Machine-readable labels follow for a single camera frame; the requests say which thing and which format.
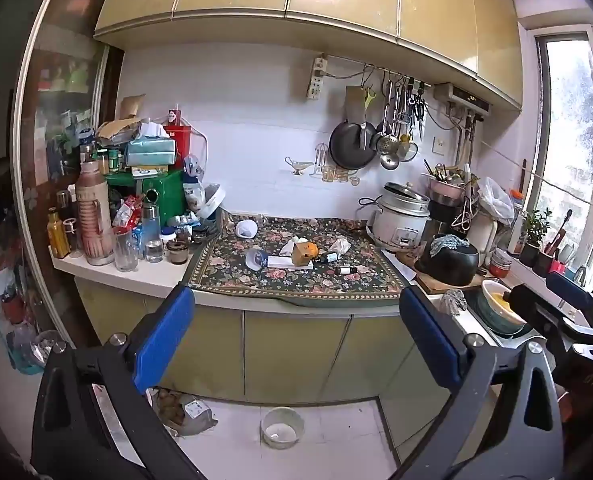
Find white plastic bag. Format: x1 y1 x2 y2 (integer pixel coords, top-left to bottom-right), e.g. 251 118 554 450
478 176 516 226

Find yellow oil bottle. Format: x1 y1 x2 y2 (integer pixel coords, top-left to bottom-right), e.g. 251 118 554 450
46 207 71 260

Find clear plastic floor bag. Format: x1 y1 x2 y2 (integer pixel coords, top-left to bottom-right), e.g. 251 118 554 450
6 327 67 376

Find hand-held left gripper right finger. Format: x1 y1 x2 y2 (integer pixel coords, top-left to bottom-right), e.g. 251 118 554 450
399 285 565 480

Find black kitchen appliance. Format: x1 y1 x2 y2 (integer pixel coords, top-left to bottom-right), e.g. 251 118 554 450
427 197 470 236

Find clear drinking glass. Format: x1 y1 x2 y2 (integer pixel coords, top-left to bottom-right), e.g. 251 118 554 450
112 226 138 273

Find grey scrubbing cloth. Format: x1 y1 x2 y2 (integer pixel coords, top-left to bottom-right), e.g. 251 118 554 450
441 290 468 317

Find teal tissue box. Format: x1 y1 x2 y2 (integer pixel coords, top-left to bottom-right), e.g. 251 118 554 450
125 137 177 167

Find red and white packet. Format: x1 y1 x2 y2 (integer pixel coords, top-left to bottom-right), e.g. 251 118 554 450
112 195 144 228

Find potted green plant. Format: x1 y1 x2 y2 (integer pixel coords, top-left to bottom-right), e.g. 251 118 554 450
519 208 552 267

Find brown glass jar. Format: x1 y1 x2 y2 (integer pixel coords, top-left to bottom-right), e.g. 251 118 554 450
165 239 190 265

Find hanging scissors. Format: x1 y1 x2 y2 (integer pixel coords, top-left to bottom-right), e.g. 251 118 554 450
411 90 427 141

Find pink thermos flask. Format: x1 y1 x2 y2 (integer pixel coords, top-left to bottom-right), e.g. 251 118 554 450
75 160 114 267

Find white round lid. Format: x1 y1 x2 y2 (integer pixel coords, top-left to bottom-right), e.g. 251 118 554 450
199 183 226 221

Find white power strip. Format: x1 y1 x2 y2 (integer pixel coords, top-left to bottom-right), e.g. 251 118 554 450
307 56 330 101

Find grey bag of potatoes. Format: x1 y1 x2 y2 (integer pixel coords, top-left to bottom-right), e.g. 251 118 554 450
151 387 217 436

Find black utensil cup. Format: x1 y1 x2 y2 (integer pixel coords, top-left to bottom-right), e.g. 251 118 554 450
534 210 572 278

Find brown paper pile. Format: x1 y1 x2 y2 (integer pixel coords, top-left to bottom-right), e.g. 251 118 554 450
96 94 147 146

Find black frying pan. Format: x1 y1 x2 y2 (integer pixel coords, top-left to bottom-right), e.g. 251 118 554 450
329 119 377 171

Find red box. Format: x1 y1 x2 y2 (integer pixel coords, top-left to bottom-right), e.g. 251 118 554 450
164 105 197 171

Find round white floor bin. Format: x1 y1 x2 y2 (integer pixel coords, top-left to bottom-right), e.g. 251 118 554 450
260 406 306 450

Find pink utensil holder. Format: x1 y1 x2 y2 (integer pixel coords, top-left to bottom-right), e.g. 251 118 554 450
429 177 465 201

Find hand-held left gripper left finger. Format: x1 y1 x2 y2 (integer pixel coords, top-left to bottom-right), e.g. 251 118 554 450
30 284 212 480

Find white box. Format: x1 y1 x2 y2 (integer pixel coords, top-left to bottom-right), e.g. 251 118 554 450
267 255 315 271

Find white rice cooker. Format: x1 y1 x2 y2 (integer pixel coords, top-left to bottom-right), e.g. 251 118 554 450
367 181 432 251

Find window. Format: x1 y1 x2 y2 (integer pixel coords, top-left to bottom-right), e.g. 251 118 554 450
524 25 593 306

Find white and blue bag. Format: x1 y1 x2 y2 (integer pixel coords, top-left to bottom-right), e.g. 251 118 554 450
182 155 207 213

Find clear bottle with steel cap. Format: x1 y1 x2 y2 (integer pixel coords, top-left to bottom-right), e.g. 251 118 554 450
140 200 163 251

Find blue-grey knitted cloth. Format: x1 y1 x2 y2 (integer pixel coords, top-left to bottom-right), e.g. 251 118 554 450
429 234 470 256

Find white cup with blue print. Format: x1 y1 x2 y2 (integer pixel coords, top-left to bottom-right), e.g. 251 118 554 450
245 248 270 272

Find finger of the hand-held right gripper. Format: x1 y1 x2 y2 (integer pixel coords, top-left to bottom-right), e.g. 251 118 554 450
545 271 593 311
509 284 577 346

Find wooden cutting board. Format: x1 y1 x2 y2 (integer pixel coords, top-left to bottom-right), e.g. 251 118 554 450
397 250 497 295

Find floral cloth mat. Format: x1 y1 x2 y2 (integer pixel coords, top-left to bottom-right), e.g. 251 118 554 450
189 214 417 307

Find green box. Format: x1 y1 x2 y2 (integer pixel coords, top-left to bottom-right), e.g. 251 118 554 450
105 170 187 226

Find silver foil packets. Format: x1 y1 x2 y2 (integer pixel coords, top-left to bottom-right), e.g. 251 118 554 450
166 212 202 233

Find white water heater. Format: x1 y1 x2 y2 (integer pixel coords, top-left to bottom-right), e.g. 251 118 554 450
434 82 492 111

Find yellow base cabinets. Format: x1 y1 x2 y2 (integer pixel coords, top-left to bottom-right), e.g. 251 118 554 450
74 275 502 461

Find bowl with yellow inside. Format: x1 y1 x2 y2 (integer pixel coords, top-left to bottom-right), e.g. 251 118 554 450
481 279 527 336

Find steel strainer ladle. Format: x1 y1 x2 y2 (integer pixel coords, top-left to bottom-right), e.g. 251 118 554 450
377 80 400 153

